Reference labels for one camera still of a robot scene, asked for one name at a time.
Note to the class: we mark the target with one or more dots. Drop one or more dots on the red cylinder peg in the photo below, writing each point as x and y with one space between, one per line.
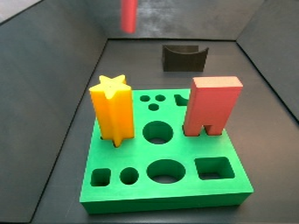
128 15

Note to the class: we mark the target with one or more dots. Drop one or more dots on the green foam shape board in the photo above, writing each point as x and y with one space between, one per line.
162 170

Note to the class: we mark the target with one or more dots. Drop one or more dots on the yellow star-shaped peg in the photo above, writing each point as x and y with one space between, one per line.
112 102

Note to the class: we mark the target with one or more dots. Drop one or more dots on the red forked block peg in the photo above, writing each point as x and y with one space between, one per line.
213 99

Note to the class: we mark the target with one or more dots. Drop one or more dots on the black curved holder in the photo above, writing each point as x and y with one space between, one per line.
183 58

